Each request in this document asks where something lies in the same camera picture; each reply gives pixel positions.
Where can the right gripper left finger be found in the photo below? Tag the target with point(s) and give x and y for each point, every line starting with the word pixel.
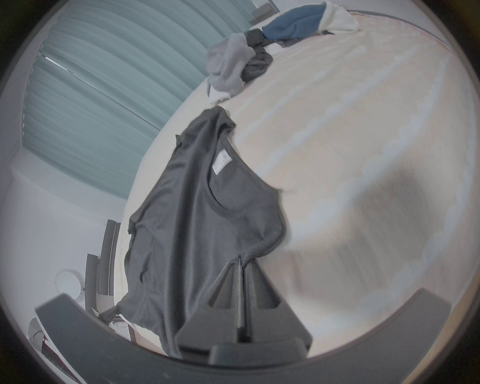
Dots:
pixel 202 330

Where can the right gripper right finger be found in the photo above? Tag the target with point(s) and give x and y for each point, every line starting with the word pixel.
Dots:
pixel 285 326

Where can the black T-shirt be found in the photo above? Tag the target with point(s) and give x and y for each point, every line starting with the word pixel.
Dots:
pixel 187 225

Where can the round white mirror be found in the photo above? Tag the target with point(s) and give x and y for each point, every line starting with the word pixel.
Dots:
pixel 69 284

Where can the bed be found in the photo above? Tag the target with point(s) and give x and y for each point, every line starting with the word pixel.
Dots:
pixel 356 150

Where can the blue-green curtain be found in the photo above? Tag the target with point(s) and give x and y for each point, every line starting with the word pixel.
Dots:
pixel 142 48
pixel 86 142

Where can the white garment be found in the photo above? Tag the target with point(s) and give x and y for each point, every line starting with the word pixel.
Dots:
pixel 339 18
pixel 217 95

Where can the black shiny garment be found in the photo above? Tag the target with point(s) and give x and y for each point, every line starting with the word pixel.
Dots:
pixel 258 63

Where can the grey garment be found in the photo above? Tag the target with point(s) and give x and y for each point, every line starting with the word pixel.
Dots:
pixel 228 60

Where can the dark blue garment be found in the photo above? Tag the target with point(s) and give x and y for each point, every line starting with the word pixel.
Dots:
pixel 292 24

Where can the grey bedside table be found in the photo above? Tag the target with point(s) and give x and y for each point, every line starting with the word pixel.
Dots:
pixel 261 13

